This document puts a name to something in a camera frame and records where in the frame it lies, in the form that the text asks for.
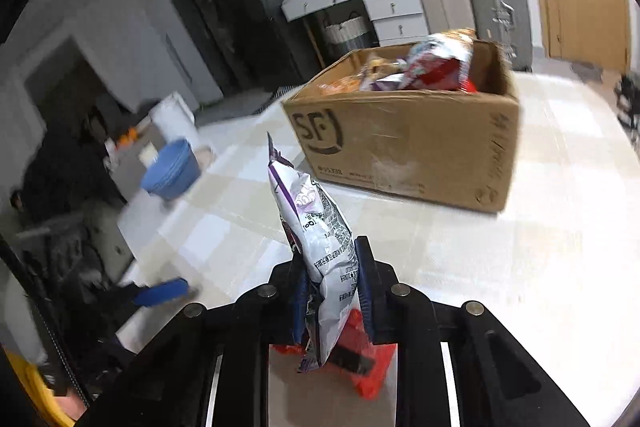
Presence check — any dark tall cabinet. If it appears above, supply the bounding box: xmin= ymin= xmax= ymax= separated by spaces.
xmin=149 ymin=0 xmax=242 ymax=108

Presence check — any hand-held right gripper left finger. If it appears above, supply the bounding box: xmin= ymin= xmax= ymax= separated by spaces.
xmin=84 ymin=257 xmax=312 ymax=427

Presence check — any silver suitcase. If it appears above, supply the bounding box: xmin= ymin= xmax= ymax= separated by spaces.
xmin=462 ymin=0 xmax=534 ymax=72

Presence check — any stack of blue bowls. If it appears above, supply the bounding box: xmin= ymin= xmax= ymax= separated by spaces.
xmin=140 ymin=139 xmax=199 ymax=201

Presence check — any white drawer desk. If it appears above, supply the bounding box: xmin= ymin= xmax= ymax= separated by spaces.
xmin=280 ymin=0 xmax=432 ymax=48

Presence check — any orange bread snack bag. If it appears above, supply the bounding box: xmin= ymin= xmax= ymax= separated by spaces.
xmin=317 ymin=74 xmax=367 ymax=96

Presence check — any cluster of scattered sneakers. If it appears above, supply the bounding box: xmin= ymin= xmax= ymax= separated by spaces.
xmin=616 ymin=73 xmax=640 ymax=134

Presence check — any black cabinet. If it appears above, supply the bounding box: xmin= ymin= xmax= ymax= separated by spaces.
xmin=204 ymin=0 xmax=322 ymax=96

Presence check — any small red snack packet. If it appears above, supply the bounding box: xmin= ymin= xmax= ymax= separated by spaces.
xmin=269 ymin=307 xmax=399 ymax=401

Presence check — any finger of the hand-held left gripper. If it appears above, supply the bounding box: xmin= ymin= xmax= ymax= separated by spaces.
xmin=97 ymin=277 xmax=191 ymax=308

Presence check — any woven laundry basket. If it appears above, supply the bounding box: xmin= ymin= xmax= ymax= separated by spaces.
xmin=322 ymin=14 xmax=379 ymax=51

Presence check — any yellow garment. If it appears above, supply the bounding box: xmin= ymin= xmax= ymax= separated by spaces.
xmin=9 ymin=351 xmax=72 ymax=427

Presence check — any brown cardboard box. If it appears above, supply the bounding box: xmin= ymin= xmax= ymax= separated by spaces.
xmin=281 ymin=39 xmax=522 ymax=215

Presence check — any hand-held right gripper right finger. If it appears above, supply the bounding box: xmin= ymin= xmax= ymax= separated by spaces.
xmin=354 ymin=236 xmax=592 ymax=427

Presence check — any white red orange snack bag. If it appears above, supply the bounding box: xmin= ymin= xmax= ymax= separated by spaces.
xmin=399 ymin=29 xmax=477 ymax=92

